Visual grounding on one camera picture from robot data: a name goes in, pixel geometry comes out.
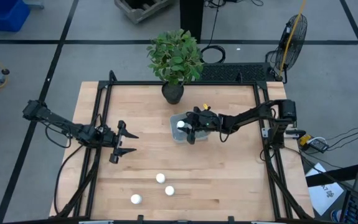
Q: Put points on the yellow tag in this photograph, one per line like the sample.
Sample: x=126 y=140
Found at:
x=206 y=106

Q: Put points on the grey wooden pallet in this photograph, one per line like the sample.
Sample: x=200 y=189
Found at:
x=138 y=11

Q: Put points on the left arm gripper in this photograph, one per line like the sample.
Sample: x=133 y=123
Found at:
x=109 y=138

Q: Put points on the yellow plug box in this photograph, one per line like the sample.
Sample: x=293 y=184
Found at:
x=304 y=140

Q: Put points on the black aluminium rig frame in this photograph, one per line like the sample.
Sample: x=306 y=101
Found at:
x=102 y=102

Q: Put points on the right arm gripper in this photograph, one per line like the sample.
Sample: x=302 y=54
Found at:
x=208 y=122

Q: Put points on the black upright post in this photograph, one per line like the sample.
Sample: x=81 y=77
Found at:
x=192 y=18

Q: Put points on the black floor fan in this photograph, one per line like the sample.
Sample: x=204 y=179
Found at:
x=295 y=46

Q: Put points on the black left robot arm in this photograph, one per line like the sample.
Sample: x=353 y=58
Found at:
x=57 y=119

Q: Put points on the white paper sheet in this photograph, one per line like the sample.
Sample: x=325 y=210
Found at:
x=325 y=193

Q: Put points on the blue plastic bin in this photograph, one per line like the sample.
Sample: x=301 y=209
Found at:
x=2 y=14

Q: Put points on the clear plastic container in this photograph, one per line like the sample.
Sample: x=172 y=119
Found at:
x=175 y=136

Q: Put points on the black perforated floor mat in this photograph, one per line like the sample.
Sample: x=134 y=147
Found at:
x=234 y=73

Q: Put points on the green leafy potted plant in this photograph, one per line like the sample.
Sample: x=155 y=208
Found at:
x=175 y=56

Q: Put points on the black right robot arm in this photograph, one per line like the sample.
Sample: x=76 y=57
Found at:
x=250 y=114

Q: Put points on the black power adapter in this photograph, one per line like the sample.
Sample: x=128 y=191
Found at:
x=319 y=145

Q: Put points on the white ball top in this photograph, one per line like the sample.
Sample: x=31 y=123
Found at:
x=160 y=178

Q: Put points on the white plastic pill bottle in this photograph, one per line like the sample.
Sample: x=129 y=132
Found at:
x=136 y=198
x=180 y=124

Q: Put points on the black plant pot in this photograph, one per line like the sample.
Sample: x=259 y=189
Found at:
x=172 y=93

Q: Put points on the white ball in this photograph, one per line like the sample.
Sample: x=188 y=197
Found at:
x=160 y=178
x=169 y=190

